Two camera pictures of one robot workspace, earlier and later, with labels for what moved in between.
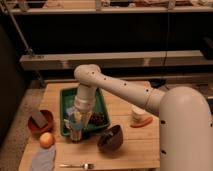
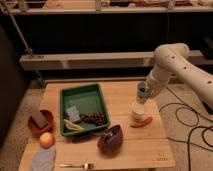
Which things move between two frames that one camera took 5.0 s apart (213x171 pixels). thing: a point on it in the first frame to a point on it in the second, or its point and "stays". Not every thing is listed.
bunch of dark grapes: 97,118 stays
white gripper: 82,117 to 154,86
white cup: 137,112 stays
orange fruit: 46,140 stays
